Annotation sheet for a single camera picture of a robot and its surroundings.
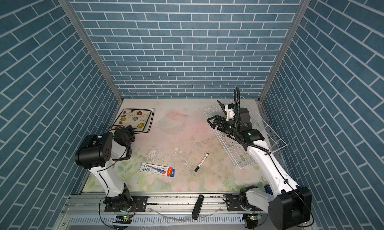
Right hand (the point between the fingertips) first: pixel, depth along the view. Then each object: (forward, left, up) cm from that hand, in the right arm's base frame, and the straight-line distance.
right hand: (211, 120), depth 77 cm
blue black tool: (-24, -32, -25) cm, 47 cm away
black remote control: (-36, +5, -23) cm, 43 cm away
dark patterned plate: (+12, +49, -19) cm, 54 cm away
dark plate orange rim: (+16, -7, -6) cm, 18 cm away
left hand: (+7, +52, -16) cm, 55 cm away
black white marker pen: (-13, +4, -24) cm, 28 cm away
